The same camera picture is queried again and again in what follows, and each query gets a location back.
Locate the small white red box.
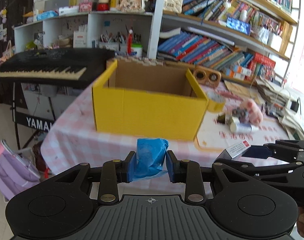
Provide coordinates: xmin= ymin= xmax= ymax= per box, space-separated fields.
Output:
xmin=220 ymin=140 xmax=251 ymax=160

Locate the white spray bottle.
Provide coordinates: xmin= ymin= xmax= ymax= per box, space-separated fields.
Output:
xmin=230 ymin=123 xmax=259 ymax=134

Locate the blue plastic bag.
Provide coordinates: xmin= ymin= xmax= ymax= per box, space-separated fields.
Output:
xmin=133 ymin=138 xmax=169 ymax=181

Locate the pink plush paw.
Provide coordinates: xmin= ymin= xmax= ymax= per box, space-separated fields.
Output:
xmin=240 ymin=99 xmax=263 ymax=126

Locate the cartoon desk mat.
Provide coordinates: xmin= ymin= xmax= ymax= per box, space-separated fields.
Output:
xmin=194 ymin=89 xmax=289 ymax=153

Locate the grey toy car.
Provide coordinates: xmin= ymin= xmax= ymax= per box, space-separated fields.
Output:
xmin=231 ymin=107 xmax=248 ymax=123

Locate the stack of papers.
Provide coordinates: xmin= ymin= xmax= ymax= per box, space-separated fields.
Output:
xmin=255 ymin=77 xmax=304 ymax=140

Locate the pink checkered tablecloth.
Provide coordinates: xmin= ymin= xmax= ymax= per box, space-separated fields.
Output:
xmin=40 ymin=80 xmax=297 ymax=198

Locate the black power adapter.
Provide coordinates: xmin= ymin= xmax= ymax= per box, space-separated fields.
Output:
xmin=290 ymin=99 xmax=300 ymax=113

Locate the yellow tape roll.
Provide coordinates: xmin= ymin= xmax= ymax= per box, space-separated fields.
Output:
xmin=206 ymin=91 xmax=226 ymax=113

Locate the yellow cardboard box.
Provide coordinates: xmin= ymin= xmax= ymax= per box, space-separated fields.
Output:
xmin=92 ymin=60 xmax=208 ymax=140

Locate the wooden retro radio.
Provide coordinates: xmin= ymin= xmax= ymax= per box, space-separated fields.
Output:
xmin=193 ymin=66 xmax=221 ymax=88

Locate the purple pink backpack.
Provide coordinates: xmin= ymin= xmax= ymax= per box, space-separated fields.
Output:
xmin=0 ymin=139 xmax=41 ymax=201

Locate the black Yamaha keyboard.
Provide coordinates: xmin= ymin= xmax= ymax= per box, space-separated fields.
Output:
xmin=0 ymin=48 xmax=115 ymax=89

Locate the wooden chessboard box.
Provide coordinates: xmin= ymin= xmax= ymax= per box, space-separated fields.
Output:
xmin=116 ymin=56 xmax=165 ymax=66

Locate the white bookshelf unit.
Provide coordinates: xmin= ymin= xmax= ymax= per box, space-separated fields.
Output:
xmin=13 ymin=0 xmax=303 ymax=86

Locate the white green-lid jar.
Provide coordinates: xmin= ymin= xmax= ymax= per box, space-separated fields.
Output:
xmin=131 ymin=43 xmax=143 ymax=57

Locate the keyboard stand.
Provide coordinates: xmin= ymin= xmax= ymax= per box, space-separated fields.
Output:
xmin=11 ymin=82 xmax=56 ymax=150

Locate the red white doll figurine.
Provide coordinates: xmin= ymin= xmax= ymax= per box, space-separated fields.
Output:
xmin=96 ymin=0 xmax=109 ymax=11

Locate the white quilted handbag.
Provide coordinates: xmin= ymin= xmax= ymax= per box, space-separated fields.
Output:
xmin=163 ymin=0 xmax=183 ymax=14

